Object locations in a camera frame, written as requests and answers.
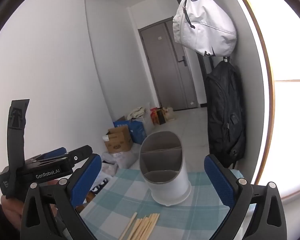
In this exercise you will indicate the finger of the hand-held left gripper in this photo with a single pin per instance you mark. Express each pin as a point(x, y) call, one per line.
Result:
point(57, 152)
point(81, 153)

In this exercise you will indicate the cream cloth tote bag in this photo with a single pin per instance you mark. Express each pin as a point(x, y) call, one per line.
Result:
point(137, 112)

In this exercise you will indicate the pile of wooden chopsticks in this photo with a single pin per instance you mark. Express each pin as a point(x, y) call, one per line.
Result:
point(142, 226)

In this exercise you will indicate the person's left hand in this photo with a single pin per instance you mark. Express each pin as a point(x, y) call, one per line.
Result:
point(11, 210)

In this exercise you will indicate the grey door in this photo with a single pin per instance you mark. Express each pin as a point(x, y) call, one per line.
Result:
point(170, 75)

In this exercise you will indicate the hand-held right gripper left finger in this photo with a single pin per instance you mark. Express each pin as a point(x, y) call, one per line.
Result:
point(86, 180)

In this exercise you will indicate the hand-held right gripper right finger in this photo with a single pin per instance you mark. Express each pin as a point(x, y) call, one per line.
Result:
point(220, 182)

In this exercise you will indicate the teal checked tablecloth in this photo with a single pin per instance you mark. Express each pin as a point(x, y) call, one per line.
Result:
point(115, 205)

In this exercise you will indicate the brown cardboard box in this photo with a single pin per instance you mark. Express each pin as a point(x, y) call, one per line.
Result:
point(118, 142)

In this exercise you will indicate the blue carton box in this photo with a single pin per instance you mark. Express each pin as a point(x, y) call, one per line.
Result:
point(137, 131)

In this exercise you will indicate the dark paper bag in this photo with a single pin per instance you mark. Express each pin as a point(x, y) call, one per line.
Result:
point(161, 117)

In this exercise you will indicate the white fabric bag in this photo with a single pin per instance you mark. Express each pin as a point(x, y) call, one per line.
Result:
point(205, 25)

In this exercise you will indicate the white grey utensil holder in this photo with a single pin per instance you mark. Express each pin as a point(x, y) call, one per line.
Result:
point(170, 187)

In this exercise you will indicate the red paper bag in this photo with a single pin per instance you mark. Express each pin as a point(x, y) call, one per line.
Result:
point(153, 113)

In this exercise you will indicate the black backpack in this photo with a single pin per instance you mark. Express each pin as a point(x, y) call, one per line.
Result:
point(225, 117)

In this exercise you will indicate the pale plastic bag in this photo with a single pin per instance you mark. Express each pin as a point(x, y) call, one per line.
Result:
point(170, 113)

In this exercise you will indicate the bright wooden framed window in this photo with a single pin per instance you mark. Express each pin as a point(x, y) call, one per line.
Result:
point(290, 130)

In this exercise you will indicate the clear crumpled plastic bag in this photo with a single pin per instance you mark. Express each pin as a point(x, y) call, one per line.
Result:
point(108, 170)

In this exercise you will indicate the grey white parcel bag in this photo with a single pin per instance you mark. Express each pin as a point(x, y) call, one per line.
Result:
point(120, 158)

